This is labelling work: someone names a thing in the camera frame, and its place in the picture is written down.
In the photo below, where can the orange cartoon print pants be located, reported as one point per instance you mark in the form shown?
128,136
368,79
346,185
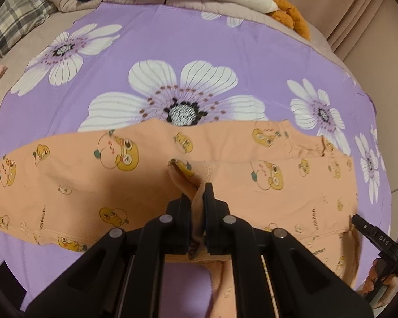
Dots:
86,179

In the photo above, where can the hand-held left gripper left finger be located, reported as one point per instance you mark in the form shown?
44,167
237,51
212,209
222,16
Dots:
182,220

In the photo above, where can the person's right hand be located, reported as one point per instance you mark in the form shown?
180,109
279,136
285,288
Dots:
376,273

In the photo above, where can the purple floral bed sheet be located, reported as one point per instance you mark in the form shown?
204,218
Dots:
185,39

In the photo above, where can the grey plaid pillow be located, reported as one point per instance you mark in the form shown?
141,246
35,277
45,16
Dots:
16,16

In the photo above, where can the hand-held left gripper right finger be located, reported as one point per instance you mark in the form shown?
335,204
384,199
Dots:
211,220

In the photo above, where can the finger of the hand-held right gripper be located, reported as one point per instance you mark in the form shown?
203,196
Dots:
371,232

